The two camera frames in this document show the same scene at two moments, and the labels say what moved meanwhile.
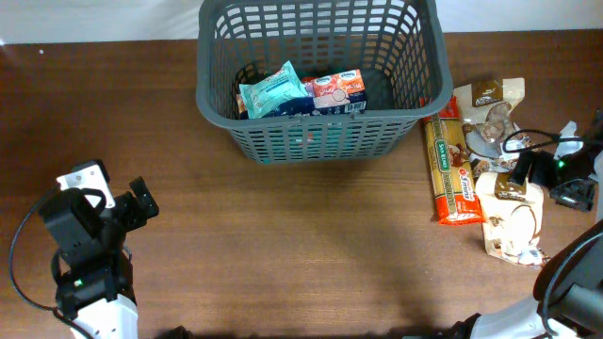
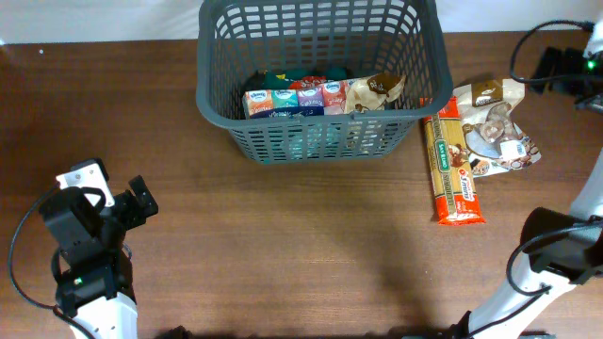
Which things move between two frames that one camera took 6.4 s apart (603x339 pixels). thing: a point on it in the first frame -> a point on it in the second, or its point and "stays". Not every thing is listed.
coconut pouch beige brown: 512,216 -> 370,93
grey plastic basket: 397,43 stays
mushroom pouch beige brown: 485,108 stays
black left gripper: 130,210 stays
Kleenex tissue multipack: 340,92 -> 321,100
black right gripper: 543,169 -> 551,71
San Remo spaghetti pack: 460,199 stays
